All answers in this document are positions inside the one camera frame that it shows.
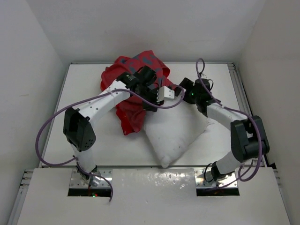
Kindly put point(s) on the white pillow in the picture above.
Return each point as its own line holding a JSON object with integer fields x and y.
{"x": 171, "y": 131}

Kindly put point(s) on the red patterned pillowcase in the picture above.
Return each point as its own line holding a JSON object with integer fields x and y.
{"x": 131, "y": 112}

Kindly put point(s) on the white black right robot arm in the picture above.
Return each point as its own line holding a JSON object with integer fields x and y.
{"x": 247, "y": 134}

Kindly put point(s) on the white front cover board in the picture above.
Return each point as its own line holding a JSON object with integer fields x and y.
{"x": 151, "y": 197}

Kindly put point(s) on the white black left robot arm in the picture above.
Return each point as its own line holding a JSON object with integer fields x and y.
{"x": 79, "y": 123}

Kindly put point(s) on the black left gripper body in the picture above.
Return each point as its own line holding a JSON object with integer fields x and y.
{"x": 150, "y": 95}

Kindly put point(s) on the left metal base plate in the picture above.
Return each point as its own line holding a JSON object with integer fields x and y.
{"x": 77, "y": 180}

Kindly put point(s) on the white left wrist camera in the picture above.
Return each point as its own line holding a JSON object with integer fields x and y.
{"x": 165, "y": 93}

